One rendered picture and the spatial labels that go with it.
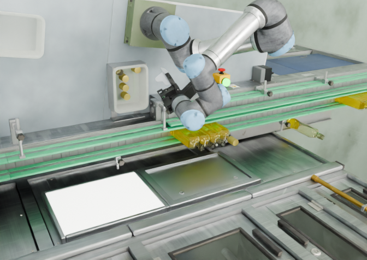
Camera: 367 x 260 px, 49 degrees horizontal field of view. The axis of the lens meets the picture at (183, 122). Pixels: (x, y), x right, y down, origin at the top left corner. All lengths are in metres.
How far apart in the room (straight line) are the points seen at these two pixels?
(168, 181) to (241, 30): 0.76
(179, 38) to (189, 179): 0.63
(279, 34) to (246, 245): 0.79
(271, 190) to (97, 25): 1.06
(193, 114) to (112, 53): 0.69
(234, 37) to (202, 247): 0.75
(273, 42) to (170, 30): 0.42
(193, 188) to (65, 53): 0.81
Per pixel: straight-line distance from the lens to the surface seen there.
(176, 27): 1.68
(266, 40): 1.58
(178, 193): 1.73
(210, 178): 1.84
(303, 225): 1.71
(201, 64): 1.31
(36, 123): 1.91
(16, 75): 1.83
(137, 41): 1.87
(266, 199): 1.78
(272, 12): 1.52
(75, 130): 1.88
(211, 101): 1.38
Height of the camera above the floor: 2.51
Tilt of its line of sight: 53 degrees down
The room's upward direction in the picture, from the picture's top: 125 degrees clockwise
